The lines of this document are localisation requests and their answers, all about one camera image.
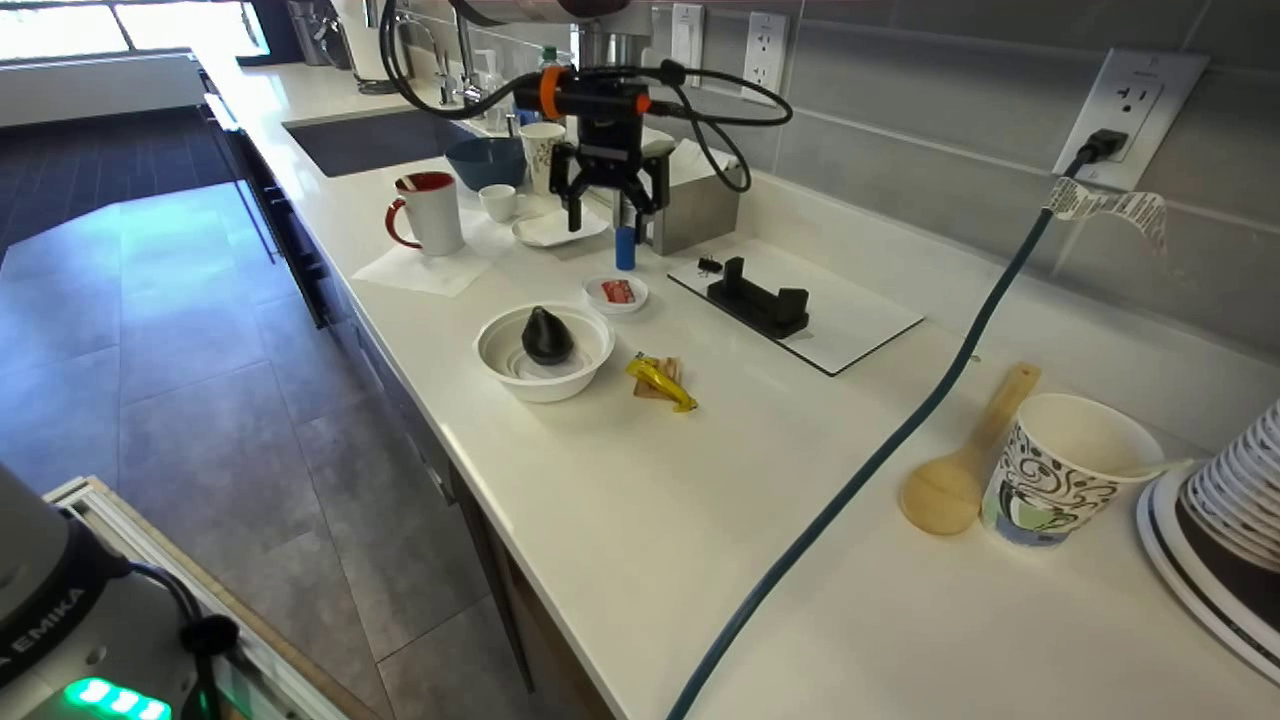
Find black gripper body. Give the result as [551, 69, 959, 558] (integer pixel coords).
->
[568, 115, 661, 178]

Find yellow sachet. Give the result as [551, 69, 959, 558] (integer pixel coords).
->
[625, 351, 699, 417]

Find grey robot base green light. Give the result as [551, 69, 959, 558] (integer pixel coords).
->
[0, 465, 179, 720]

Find square white plate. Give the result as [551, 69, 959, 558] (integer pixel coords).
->
[507, 197, 613, 255]

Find small patterned paper cup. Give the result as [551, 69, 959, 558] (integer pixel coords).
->
[515, 119, 568, 201]

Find metal napkin holder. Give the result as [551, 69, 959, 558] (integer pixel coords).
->
[644, 136, 748, 262]

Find small white cup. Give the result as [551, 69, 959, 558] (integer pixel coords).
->
[475, 181, 520, 229]

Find blue cloth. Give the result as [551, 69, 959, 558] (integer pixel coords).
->
[446, 132, 529, 197]

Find metal faucet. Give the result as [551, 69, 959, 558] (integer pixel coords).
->
[437, 23, 507, 128]

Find black lump object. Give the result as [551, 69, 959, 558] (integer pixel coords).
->
[520, 306, 581, 367]

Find black plastic holder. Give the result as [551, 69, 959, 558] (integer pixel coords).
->
[704, 253, 817, 339]

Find white paper sheet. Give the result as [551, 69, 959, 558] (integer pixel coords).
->
[349, 235, 494, 300]

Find white round bowl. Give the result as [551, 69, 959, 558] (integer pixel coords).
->
[472, 300, 621, 410]

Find dark kitchen sink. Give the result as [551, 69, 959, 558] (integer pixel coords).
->
[279, 105, 472, 181]

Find white electric kettle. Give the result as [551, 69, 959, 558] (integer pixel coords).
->
[330, 0, 416, 98]

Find white rectangular board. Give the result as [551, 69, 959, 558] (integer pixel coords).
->
[666, 235, 930, 382]

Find dark counter cabinet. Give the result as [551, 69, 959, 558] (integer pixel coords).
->
[195, 72, 621, 720]

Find wooden spoon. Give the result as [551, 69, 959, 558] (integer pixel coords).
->
[895, 359, 1046, 539]

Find black power plug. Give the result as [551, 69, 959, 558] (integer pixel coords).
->
[1060, 124, 1133, 181]

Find large patterned paper cup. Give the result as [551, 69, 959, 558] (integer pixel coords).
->
[980, 388, 1169, 551]

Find stack of white plates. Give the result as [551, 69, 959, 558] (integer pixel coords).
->
[1133, 457, 1280, 692]

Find stack of paper cups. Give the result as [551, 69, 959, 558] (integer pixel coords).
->
[1177, 395, 1280, 643]

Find black wrist camera orange ring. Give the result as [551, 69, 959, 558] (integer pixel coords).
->
[535, 59, 661, 128]

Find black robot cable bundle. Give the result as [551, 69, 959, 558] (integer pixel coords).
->
[375, 0, 799, 201]

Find white wall switch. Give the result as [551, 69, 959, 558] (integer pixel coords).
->
[666, 0, 710, 90]

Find white mug red handle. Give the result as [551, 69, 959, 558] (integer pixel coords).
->
[383, 168, 467, 262]

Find small white wall outlet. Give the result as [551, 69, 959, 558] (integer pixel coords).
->
[737, 8, 792, 107]

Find green power cable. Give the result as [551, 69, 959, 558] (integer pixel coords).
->
[666, 205, 1066, 720]

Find clear plastic cable tie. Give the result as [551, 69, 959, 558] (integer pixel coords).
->
[1046, 178, 1177, 253]

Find large white wall outlet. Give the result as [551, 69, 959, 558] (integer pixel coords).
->
[1054, 47, 1213, 197]

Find white metal frame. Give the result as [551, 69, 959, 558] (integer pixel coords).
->
[40, 473, 353, 720]

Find black base cable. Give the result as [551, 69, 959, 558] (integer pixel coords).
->
[123, 558, 250, 720]

